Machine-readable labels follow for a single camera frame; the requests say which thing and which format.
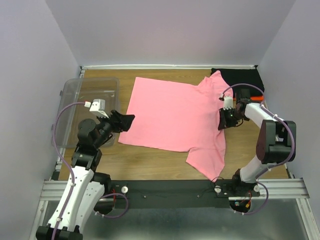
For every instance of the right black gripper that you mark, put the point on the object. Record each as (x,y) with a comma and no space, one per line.
(223,122)

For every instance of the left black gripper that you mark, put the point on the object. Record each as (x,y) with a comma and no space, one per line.
(120,122)

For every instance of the pink t shirt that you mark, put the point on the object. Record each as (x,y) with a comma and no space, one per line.
(180,117)

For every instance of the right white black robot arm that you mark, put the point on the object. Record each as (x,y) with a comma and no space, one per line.
(276,142)

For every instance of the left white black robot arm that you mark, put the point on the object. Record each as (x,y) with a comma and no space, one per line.
(85,187)

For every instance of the folded orange t shirt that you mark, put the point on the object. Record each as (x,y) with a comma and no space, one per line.
(252,98)

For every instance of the folded black t shirt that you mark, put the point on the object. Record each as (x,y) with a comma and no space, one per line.
(244,76)

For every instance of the clear plastic bin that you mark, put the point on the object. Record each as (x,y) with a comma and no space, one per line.
(81,90)

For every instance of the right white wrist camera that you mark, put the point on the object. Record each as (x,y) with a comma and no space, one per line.
(228,102)

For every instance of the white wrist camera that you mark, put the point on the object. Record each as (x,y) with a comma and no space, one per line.
(228,102)
(97,108)

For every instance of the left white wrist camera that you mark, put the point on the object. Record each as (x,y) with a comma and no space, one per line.
(97,108)

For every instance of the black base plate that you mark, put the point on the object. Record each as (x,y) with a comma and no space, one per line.
(175,194)

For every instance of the aluminium frame rail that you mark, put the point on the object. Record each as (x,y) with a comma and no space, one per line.
(281,211)

